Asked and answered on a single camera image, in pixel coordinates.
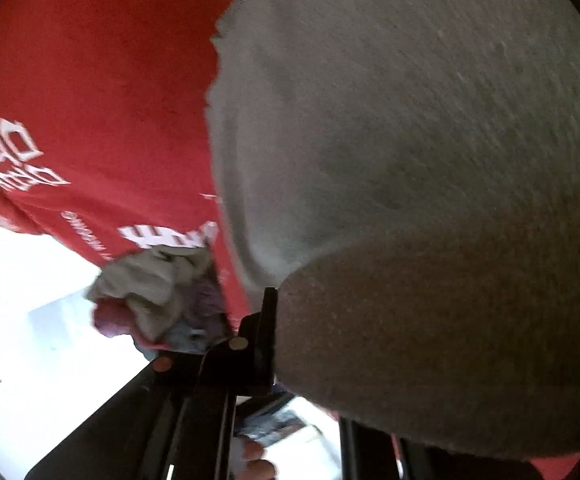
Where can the pink garment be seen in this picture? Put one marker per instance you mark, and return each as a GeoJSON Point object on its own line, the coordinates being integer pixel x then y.
{"type": "Point", "coordinates": [112, 317]}

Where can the grey long-sleeved sweater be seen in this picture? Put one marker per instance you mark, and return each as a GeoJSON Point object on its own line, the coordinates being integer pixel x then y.
{"type": "Point", "coordinates": [395, 160]}

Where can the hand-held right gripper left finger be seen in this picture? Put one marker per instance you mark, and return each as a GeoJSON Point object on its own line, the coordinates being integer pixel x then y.
{"type": "Point", "coordinates": [255, 355]}

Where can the red printed blanket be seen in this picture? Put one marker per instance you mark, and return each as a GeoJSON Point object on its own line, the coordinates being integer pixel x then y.
{"type": "Point", "coordinates": [94, 85]}

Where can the dull purple garment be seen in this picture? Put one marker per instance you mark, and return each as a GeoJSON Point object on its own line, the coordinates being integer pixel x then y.
{"type": "Point", "coordinates": [209, 305]}

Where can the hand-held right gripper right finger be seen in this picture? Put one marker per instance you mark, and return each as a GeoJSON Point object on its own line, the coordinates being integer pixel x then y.
{"type": "Point", "coordinates": [352, 455]}

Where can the pale crumpled garment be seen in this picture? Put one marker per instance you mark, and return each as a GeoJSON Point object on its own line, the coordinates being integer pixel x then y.
{"type": "Point", "coordinates": [154, 285]}

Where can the light blue garment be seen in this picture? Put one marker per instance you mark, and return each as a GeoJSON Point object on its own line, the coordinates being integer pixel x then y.
{"type": "Point", "coordinates": [179, 340]}

